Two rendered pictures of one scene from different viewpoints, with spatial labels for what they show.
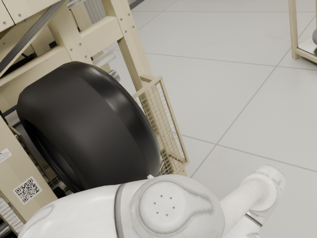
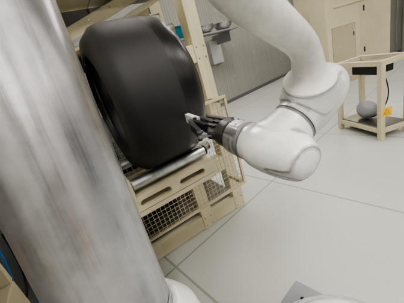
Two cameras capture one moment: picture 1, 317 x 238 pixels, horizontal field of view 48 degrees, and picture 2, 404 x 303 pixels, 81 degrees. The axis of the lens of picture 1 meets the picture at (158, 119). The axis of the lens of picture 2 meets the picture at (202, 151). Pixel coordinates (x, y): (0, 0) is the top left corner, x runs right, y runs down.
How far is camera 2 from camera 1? 0.72 m
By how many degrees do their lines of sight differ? 15
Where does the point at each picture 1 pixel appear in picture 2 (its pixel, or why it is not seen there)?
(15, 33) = (100, 15)
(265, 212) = (320, 100)
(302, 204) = (353, 229)
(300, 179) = (350, 209)
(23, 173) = not seen: hidden behind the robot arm
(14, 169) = not seen: hidden behind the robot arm
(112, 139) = (149, 57)
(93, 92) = (140, 21)
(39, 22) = (122, 12)
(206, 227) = not seen: outside the picture
